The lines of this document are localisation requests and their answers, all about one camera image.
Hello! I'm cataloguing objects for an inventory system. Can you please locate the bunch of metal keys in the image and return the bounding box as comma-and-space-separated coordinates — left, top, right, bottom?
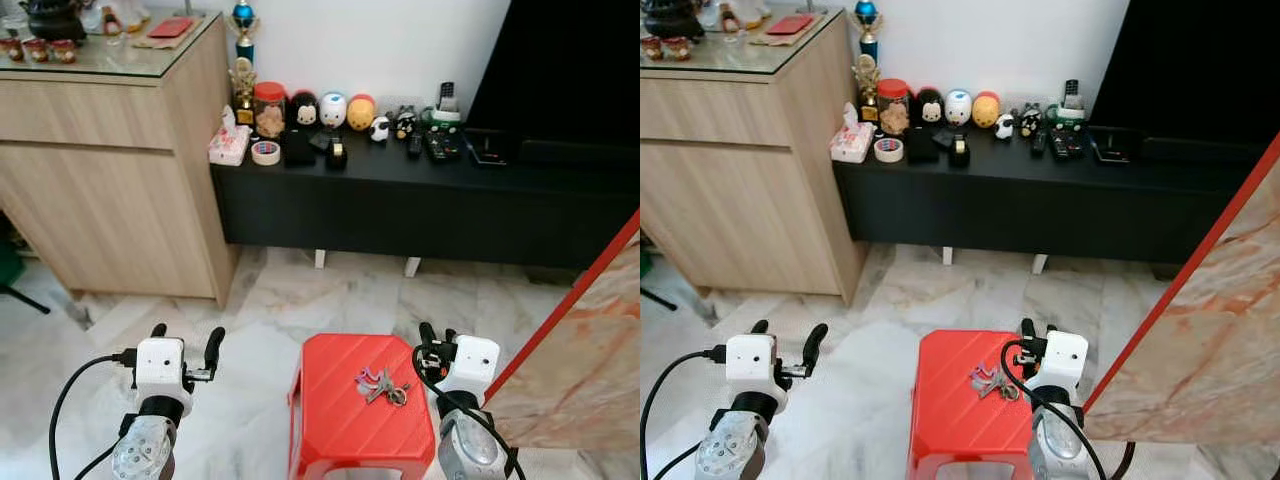
354, 367, 411, 407
967, 361, 1022, 402

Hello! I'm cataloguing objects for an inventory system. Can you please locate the red plastic stool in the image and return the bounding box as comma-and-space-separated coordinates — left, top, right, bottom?
288, 333, 441, 480
907, 330, 1041, 480

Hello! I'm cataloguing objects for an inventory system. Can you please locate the black low TV console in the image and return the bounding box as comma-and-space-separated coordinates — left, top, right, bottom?
832, 126, 1263, 276
210, 128, 641, 279

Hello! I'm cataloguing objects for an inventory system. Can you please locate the marble table with red edge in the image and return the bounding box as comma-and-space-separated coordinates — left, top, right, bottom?
1083, 130, 1280, 447
484, 208, 641, 453

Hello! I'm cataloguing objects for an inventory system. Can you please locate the light wooden cabinet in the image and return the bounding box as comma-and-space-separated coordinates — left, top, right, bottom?
0, 10, 239, 307
640, 8, 869, 305

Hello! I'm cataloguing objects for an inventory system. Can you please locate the wide black remote control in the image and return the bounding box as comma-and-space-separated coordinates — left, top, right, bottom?
1050, 126, 1087, 161
425, 127, 464, 164

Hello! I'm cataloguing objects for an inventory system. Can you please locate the pink white tissue box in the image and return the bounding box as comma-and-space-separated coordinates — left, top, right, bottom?
829, 102, 876, 163
208, 105, 252, 167

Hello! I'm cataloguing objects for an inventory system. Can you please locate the black wallet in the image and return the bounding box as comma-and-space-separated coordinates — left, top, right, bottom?
282, 128, 319, 169
904, 126, 941, 165

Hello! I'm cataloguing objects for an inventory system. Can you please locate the clear jar with red lid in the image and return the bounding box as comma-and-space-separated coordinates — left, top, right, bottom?
252, 82, 289, 140
876, 79, 911, 137

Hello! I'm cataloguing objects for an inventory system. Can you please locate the black round mouse toy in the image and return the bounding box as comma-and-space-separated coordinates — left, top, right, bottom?
288, 90, 321, 132
915, 87, 947, 127

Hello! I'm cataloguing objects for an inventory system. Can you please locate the small gold trophy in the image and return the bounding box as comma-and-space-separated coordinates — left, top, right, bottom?
228, 58, 259, 127
852, 55, 883, 124

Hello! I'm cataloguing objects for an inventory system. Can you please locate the wooden tray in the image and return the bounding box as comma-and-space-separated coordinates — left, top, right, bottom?
749, 11, 828, 47
132, 14, 207, 51

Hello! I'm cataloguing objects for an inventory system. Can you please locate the black television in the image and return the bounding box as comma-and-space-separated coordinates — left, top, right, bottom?
1088, 0, 1280, 163
466, 0, 641, 167

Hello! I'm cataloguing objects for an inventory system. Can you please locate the red book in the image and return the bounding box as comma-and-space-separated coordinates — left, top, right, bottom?
767, 13, 817, 38
148, 16, 198, 42

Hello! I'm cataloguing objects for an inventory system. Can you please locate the black teapot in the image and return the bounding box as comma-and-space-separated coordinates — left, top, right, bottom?
641, 0, 707, 42
19, 0, 90, 44

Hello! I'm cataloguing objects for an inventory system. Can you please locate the trophy with blue ball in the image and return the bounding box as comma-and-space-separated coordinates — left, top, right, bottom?
852, 0, 886, 63
229, 0, 262, 66

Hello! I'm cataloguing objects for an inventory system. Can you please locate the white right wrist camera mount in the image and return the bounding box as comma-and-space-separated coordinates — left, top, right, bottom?
1038, 330, 1088, 393
452, 335, 501, 399

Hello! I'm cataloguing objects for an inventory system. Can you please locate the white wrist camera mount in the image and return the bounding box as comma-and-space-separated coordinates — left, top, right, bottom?
135, 337, 191, 416
1038, 330, 1088, 393
722, 333, 780, 411
452, 335, 501, 399

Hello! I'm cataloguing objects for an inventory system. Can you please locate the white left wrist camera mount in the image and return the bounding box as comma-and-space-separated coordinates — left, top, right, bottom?
722, 333, 780, 411
135, 337, 191, 416

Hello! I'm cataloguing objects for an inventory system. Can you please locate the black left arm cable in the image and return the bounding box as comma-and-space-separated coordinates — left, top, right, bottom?
640, 347, 726, 480
48, 350, 138, 480

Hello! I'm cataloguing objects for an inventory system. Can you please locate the cordless phone on base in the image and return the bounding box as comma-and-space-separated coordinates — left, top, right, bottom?
1057, 79, 1089, 124
431, 81, 464, 127

